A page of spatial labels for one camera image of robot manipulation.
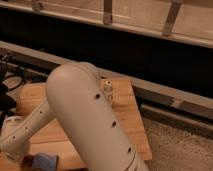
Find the small dark red pepper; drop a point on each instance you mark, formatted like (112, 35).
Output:
(27, 161)

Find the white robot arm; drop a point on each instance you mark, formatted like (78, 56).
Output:
(75, 100)

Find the blue cloth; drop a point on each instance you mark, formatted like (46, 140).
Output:
(45, 162)

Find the metal bracket middle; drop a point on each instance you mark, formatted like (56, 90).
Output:
(107, 12)

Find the metal bracket right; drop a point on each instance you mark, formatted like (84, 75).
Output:
(171, 17)

